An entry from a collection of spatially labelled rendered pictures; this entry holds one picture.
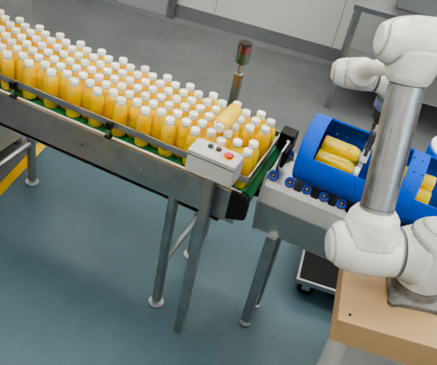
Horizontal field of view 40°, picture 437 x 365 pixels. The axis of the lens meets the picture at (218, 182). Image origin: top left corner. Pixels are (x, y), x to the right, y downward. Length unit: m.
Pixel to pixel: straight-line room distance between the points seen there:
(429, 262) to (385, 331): 0.24
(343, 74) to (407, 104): 0.53
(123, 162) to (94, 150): 0.15
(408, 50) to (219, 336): 1.88
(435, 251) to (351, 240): 0.24
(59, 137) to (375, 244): 1.58
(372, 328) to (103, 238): 1.95
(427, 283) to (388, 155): 0.43
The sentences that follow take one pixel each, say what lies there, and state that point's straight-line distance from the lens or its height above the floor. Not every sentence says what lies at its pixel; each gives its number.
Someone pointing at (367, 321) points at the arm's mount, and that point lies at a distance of 1.87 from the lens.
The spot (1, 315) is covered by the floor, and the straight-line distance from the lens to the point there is 3.10.
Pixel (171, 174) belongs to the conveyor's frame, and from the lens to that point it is 2.55.
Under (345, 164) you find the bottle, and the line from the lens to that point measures 2.40.
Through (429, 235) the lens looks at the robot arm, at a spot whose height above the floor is 1.35.
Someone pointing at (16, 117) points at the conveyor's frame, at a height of 0.80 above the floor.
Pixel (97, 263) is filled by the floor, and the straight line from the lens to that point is 3.31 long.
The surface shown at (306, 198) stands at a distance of 2.48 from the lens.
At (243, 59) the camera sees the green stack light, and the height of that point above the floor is 1.19.
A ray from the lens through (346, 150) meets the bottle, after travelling 2.42.
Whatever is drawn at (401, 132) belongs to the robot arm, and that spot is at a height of 1.61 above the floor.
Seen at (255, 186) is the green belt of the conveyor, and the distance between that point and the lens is 2.52.
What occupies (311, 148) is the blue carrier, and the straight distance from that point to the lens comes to 2.34.
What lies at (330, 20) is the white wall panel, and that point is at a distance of 5.73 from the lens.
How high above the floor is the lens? 2.42
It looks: 38 degrees down
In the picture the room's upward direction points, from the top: 13 degrees clockwise
